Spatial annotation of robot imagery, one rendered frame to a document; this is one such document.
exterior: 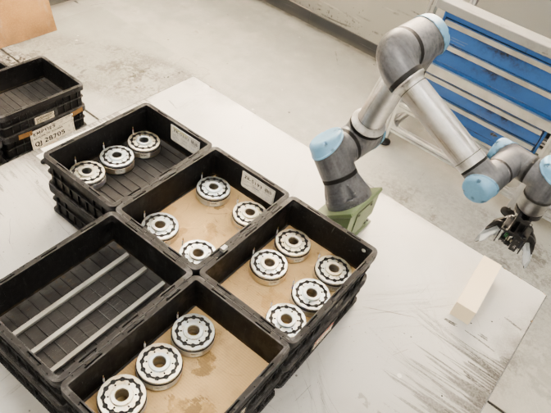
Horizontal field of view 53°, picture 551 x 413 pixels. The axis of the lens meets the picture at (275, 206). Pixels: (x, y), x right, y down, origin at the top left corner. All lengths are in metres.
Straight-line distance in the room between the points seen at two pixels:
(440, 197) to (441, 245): 1.34
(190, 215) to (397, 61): 0.72
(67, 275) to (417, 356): 0.97
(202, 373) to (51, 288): 0.44
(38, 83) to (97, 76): 0.99
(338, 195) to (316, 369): 0.54
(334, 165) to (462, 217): 1.60
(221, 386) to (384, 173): 2.18
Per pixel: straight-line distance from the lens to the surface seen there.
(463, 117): 3.24
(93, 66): 3.84
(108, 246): 1.57
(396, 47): 1.45
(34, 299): 1.49
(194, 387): 1.33
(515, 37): 2.98
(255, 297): 1.48
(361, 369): 1.58
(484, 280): 1.85
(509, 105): 3.08
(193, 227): 1.62
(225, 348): 1.39
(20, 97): 2.73
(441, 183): 3.39
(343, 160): 1.73
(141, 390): 1.30
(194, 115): 2.24
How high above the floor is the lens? 2.02
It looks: 44 degrees down
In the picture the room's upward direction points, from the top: 12 degrees clockwise
